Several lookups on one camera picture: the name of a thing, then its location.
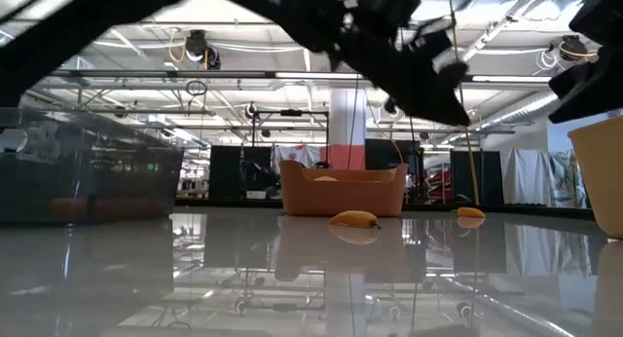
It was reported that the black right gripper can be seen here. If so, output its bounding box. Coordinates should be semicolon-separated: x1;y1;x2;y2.
547;0;623;126

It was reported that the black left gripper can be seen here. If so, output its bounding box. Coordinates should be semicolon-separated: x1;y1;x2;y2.
272;0;472;128

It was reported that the orange chili pepper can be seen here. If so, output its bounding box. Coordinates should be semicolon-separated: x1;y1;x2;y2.
456;206;487;220
329;209;383;230

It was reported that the black partition panel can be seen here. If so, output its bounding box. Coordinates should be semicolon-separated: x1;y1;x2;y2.
208;145;273;203
364;138;422;205
450;150;505;206

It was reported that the white pillar with orange base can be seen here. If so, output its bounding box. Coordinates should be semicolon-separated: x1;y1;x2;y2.
328;87;368;171

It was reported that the long ceiling light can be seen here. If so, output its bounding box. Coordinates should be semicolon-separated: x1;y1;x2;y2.
275;72;364;81
470;75;552;84

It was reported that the yellow plastic basket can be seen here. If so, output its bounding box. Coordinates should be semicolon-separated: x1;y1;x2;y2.
567;115;623;241

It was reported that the patterned hanging cloth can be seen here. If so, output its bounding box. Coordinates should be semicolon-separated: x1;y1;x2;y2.
548;150;585;209

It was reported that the red machine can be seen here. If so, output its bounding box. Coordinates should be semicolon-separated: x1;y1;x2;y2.
423;168;454;206

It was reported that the orange plastic basket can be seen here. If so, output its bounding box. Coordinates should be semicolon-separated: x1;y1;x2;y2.
278;159;410;218

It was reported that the white red hanging cloth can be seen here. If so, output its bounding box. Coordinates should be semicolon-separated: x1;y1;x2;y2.
271;144;322;171

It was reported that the grey transparent plastic basket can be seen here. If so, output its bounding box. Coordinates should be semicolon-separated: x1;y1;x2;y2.
0;106;185;226

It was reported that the black ceiling cable reel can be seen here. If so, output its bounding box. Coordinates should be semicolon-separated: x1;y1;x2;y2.
549;34;600;64
184;29;223;71

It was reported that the yellow cable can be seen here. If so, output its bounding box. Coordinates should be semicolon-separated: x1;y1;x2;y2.
446;0;482;207

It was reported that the black tube frame stand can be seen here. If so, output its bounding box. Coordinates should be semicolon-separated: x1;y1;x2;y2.
250;109;331;202

